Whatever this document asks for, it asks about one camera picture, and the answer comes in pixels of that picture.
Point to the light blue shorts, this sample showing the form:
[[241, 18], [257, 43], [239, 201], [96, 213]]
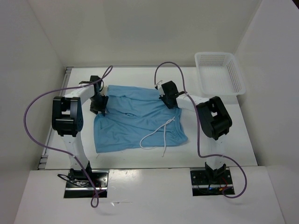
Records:
[[135, 118]]

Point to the white perforated plastic basket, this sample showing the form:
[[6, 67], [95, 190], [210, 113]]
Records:
[[219, 74]]

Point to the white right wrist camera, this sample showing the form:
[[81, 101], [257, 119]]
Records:
[[158, 86]]

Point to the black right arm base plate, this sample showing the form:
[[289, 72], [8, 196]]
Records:
[[202, 186]]

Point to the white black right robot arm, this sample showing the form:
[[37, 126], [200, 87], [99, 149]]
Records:
[[212, 118]]

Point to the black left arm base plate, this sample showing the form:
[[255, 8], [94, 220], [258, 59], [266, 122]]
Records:
[[81, 188]]

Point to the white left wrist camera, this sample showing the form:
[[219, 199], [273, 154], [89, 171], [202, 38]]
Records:
[[104, 90]]

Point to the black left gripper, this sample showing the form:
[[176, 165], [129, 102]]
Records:
[[101, 108]]

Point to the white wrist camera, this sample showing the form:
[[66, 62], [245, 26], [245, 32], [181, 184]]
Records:
[[158, 86], [104, 90]]

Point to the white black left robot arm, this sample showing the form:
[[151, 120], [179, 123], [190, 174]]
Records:
[[67, 120]]

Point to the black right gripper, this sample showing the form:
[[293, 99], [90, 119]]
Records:
[[163, 99]]

